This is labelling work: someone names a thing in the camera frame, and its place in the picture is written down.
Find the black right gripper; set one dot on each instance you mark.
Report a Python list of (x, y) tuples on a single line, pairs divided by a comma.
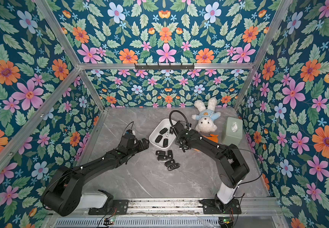
[(180, 137)]

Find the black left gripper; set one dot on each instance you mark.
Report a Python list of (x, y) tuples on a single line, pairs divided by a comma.
[(146, 145)]

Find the black car key front isolated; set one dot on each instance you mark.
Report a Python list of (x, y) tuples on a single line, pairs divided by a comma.
[(163, 131)]

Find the white plastic storage box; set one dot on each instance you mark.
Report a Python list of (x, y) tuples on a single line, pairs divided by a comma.
[(165, 123)]

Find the black key with chrome trim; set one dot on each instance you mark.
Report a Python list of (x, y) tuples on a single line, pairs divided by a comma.
[(173, 167)]

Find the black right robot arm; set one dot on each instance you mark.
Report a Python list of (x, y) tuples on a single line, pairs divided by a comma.
[(231, 165)]

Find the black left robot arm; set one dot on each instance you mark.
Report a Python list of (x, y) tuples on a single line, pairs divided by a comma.
[(64, 192)]

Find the green tissue box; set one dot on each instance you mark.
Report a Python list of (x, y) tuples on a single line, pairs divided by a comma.
[(232, 131)]

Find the white plush bunny toy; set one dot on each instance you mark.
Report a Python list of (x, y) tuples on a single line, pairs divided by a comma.
[(207, 116)]

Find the orange plush toy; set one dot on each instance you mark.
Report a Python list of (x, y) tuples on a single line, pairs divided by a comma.
[(213, 138)]

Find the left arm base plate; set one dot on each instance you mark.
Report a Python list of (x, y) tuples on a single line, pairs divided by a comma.
[(117, 206)]

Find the black wall hook rail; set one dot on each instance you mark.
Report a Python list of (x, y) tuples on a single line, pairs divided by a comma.
[(169, 66)]

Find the aluminium front rail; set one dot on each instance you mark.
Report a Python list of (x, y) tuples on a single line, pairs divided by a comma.
[(250, 206)]

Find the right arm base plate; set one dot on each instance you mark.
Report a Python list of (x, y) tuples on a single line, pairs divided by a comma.
[(212, 206)]

